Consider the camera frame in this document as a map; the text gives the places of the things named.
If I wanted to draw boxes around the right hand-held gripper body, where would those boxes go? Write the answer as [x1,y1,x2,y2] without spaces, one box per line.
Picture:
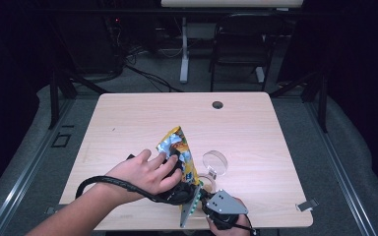
[201,188,249,231]

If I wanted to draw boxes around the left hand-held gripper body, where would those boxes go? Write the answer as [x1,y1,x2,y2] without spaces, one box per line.
[126,149,205,229]

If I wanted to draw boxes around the yellow pouch with green cap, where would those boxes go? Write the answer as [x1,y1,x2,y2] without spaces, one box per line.
[156,125,202,189]

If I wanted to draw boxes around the person's right hand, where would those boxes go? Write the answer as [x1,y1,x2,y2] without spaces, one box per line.
[206,196,258,236]

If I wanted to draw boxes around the person's left hand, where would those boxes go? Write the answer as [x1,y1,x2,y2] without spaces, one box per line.
[105,148,184,199]

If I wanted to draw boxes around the black metal stand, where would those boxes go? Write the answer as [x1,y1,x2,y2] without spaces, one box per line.
[269,70,330,134]
[46,70,110,131]

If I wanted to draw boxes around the white desk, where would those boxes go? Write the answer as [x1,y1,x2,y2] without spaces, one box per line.
[160,0,305,85]

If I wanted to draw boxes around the black folding chair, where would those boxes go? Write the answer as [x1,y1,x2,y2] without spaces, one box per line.
[209,13,285,93]

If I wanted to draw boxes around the black computer tower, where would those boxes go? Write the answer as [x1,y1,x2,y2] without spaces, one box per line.
[54,13,123,76]

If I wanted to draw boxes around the right hand-held gripper black cable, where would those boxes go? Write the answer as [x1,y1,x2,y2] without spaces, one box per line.
[221,218,258,236]

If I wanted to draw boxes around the hand-held gripper black cable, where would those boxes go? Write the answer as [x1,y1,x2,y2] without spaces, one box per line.
[75,175,191,207]
[221,218,258,236]

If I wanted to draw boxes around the left hand-held gripper black cable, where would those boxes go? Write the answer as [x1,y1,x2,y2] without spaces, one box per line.
[75,175,191,207]

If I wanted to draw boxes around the grey metal bracket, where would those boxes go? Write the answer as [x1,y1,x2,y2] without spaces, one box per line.
[44,204,67,216]
[295,198,320,212]

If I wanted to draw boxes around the aluminium floor rail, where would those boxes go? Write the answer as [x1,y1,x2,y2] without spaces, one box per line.
[0,97,77,236]
[302,97,378,236]

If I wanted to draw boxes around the black floor cable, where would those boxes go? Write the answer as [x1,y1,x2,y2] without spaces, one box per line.
[123,63,183,93]

